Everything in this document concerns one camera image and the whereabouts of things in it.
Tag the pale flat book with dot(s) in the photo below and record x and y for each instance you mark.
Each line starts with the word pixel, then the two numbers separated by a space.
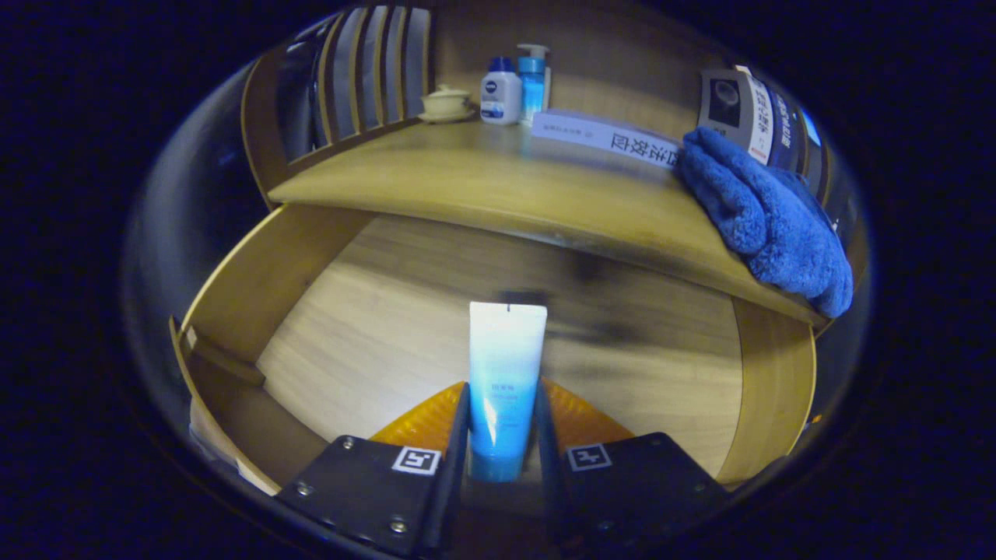
pixel 607 136

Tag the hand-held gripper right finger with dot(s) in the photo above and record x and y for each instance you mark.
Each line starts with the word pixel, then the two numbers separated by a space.
pixel 547 459

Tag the dark blue upright book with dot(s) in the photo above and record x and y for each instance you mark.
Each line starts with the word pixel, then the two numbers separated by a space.
pixel 790 128

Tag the wooden cabinet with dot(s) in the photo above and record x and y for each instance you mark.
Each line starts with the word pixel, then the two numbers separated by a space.
pixel 607 47

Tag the white upright book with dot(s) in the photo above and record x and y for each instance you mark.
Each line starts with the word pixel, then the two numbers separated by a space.
pixel 735 109

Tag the blue pump bottle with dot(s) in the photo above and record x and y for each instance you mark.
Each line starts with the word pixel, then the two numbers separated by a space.
pixel 533 82

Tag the blue and white tube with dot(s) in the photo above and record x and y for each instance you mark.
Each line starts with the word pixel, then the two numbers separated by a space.
pixel 506 365

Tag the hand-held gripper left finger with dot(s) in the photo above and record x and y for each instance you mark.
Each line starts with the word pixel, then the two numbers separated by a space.
pixel 457 459

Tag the cream lidded teacup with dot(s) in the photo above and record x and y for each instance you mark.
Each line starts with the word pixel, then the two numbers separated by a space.
pixel 446 103

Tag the blue folded towel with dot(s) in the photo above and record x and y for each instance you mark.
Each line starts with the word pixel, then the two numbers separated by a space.
pixel 770 218

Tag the wooden drawer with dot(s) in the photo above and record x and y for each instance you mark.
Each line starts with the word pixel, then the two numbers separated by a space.
pixel 373 327

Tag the wooden countertop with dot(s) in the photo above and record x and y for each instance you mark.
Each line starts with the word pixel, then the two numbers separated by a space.
pixel 498 179

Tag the white bottle with blue cap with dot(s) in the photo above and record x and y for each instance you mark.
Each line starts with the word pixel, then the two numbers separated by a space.
pixel 500 97

